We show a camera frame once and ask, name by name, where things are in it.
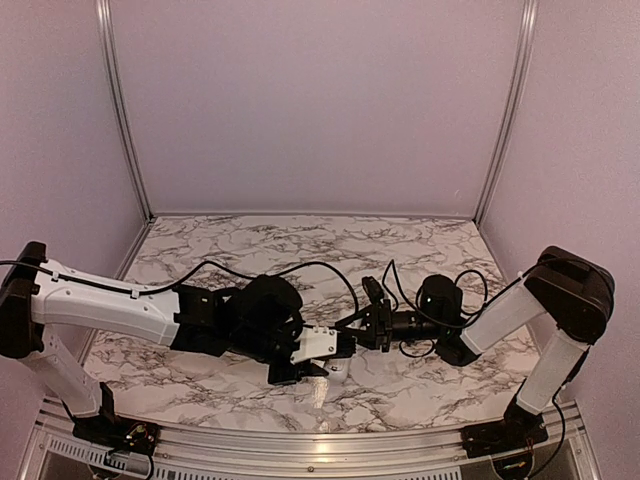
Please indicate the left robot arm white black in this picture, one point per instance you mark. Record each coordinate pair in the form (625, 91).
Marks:
(261, 320)

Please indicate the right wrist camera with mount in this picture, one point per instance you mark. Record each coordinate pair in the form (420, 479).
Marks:
(374, 290)

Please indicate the left rear aluminium post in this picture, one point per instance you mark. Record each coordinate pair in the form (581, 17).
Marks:
(110, 57)

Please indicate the white remote control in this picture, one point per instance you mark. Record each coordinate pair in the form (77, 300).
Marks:
(336, 370)

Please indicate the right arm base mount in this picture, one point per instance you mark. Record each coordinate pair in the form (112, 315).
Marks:
(497, 437)

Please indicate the aluminium post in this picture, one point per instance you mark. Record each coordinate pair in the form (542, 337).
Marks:
(110, 57)
(522, 60)

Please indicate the right rear aluminium post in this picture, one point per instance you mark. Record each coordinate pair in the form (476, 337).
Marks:
(522, 60)

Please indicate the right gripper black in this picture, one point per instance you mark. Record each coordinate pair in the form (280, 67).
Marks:
(379, 327)

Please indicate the front aluminium frame rail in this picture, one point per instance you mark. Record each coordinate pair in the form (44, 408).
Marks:
(560, 450)

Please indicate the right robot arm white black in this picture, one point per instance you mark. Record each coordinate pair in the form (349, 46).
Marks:
(577, 294)

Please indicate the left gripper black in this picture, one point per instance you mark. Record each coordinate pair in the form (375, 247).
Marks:
(280, 376)

